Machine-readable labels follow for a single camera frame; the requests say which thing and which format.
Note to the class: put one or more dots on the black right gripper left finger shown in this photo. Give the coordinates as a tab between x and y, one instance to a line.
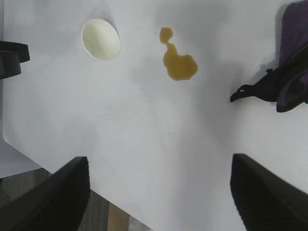
48	204

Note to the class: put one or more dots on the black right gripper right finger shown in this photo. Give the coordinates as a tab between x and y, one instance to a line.
269	202

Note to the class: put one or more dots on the purple and black cloth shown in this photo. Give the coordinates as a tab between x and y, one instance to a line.
293	31

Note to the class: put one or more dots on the white paper cup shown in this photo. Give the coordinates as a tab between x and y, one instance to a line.
101	39

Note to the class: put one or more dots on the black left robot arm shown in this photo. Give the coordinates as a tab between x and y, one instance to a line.
10	62

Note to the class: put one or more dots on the beige table leg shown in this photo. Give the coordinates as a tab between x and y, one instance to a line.
118	219

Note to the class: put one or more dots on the brown liquid spill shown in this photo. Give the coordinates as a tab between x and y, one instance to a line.
180	67

